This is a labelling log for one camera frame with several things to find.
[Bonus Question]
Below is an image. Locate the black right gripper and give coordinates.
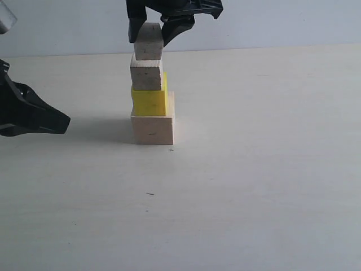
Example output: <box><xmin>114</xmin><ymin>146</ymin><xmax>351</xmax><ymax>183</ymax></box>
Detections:
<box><xmin>126</xmin><ymin>1</ymin><xmax>223</xmax><ymax>47</ymax></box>

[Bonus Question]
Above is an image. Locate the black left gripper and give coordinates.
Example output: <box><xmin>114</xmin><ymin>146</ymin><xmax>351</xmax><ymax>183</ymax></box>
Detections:
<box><xmin>1</xmin><ymin>60</ymin><xmax>71</xmax><ymax>137</ymax></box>

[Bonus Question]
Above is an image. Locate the small wooden cube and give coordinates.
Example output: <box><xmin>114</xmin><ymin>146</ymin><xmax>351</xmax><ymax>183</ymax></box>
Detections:
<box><xmin>134</xmin><ymin>23</ymin><xmax>164</xmax><ymax>60</ymax></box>

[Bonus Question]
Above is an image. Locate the medium wooden cube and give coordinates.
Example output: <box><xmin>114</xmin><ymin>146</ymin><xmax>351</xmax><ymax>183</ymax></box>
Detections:
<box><xmin>130</xmin><ymin>54</ymin><xmax>164</xmax><ymax>90</ymax></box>

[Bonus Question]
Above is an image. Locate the yellow cube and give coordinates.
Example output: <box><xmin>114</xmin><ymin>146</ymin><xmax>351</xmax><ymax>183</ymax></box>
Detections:
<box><xmin>131</xmin><ymin>72</ymin><xmax>169</xmax><ymax>117</ymax></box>

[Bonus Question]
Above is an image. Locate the large wooden cube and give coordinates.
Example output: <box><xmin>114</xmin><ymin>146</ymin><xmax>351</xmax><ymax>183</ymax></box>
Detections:
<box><xmin>130</xmin><ymin>91</ymin><xmax>175</xmax><ymax>145</ymax></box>

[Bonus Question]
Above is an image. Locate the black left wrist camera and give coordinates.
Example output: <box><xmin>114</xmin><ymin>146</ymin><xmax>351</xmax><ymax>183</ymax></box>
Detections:
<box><xmin>0</xmin><ymin>0</ymin><xmax>17</xmax><ymax>35</ymax></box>

